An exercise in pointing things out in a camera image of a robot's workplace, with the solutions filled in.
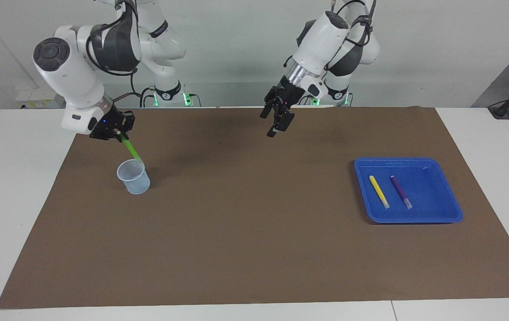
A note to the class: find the brown table mat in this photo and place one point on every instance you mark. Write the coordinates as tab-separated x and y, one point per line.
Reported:
254	245

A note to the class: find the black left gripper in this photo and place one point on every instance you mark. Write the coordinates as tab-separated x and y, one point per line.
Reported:
289	92

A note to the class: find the purple pen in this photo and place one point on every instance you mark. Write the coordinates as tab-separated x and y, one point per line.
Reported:
400	191

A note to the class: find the clear plastic cup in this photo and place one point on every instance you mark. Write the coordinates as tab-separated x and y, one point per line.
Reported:
138	185

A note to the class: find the yellow pen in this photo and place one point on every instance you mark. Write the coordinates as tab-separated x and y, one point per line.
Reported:
378	191

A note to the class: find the white power strip box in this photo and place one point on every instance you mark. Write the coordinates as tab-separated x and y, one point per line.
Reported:
36	100

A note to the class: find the blue plastic tray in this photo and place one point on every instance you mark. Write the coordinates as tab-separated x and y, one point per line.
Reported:
424	200

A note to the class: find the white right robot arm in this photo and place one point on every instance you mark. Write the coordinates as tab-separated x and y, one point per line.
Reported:
71	76

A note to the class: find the green pen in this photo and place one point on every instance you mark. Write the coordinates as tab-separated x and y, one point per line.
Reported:
132	149

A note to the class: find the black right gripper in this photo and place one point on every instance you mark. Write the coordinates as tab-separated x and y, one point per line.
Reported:
105	125

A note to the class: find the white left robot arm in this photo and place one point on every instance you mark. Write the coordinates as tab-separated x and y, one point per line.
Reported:
321	40

